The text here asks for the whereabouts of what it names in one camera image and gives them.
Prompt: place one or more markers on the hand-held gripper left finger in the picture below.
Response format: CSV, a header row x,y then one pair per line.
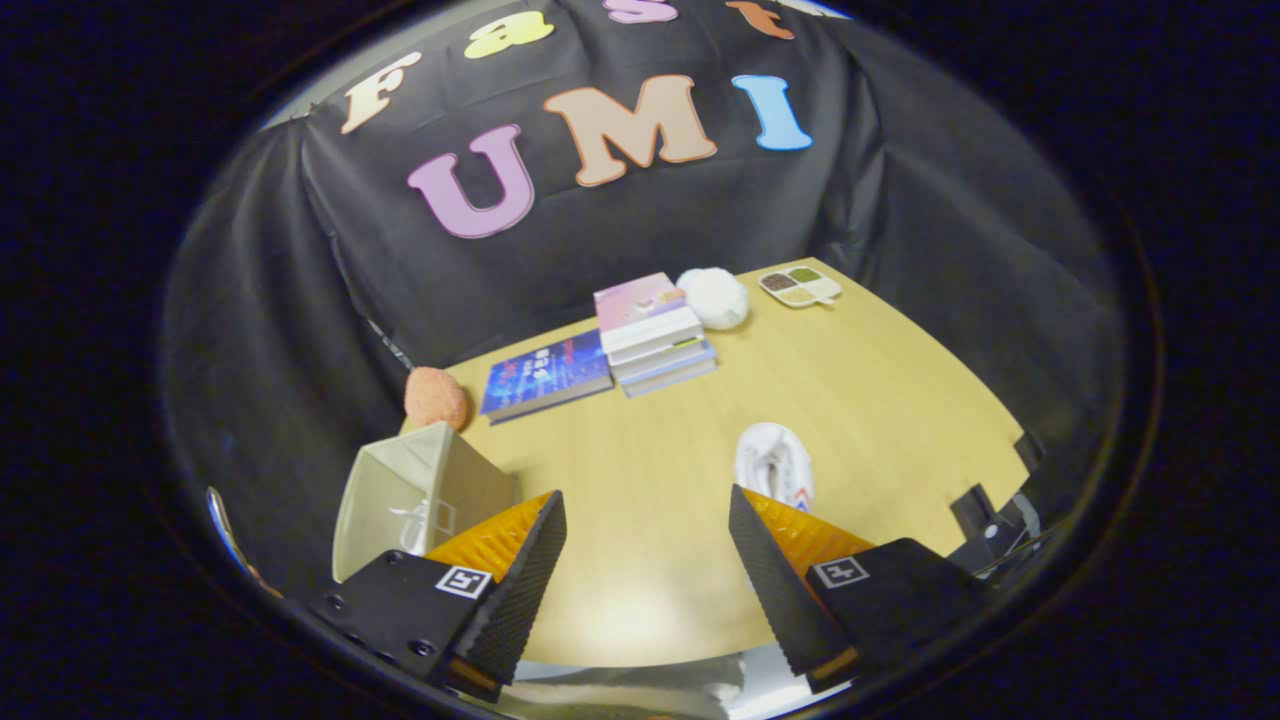
x,y
520,590

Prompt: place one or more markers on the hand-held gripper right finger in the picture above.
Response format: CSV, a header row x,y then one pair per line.
x,y
770,590

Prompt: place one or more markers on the white canvas shoe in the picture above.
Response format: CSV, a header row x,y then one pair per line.
x,y
775,465

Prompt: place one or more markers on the beige fabric storage box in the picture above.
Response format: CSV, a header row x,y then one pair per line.
x,y
380,490

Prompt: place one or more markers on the orange sponge ball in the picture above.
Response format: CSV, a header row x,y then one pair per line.
x,y
437,400

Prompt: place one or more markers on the dark blue cover book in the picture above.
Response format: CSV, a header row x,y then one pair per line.
x,y
545,375

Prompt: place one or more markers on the dark stand equipment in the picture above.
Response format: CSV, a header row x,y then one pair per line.
x,y
990,520

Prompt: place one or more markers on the light blue cover book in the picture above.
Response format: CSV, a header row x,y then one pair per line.
x,y
670,378

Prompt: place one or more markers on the thin white book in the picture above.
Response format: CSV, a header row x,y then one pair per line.
x,y
660,358

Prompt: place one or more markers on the white plush ball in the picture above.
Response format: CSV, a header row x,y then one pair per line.
x,y
713,298

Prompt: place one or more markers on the small divided palette tray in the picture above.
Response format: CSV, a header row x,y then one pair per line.
x,y
798,287

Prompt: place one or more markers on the pink cover book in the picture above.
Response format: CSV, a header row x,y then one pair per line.
x,y
640,305

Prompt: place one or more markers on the black backdrop cloth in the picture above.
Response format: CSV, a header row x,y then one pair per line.
x,y
950,250

